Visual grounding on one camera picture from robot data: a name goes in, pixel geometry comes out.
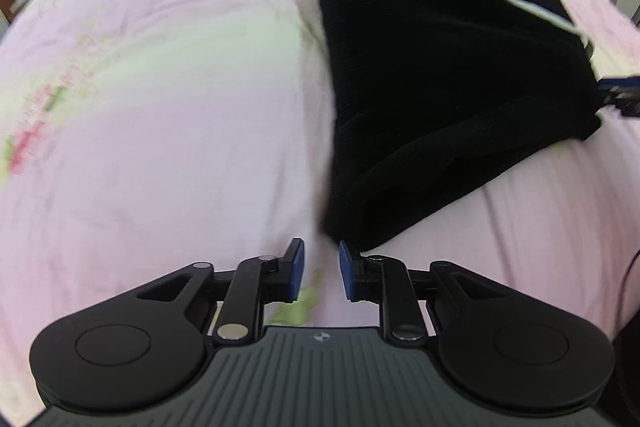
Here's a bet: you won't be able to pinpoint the pink bed cover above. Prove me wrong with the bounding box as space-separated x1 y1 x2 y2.
1 0 639 425

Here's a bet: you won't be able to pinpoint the black pants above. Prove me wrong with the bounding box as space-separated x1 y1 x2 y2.
319 0 600 251

